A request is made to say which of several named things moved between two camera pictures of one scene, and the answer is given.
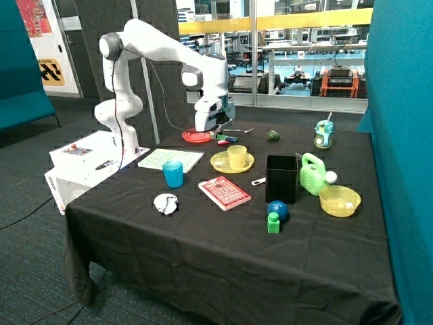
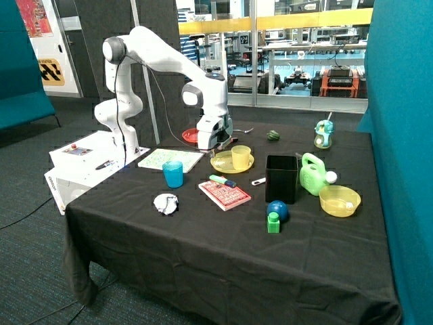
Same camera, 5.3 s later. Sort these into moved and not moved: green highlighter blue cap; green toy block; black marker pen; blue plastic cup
Moved: green highlighter blue cap
Not moved: blue plastic cup; black marker pen; green toy block
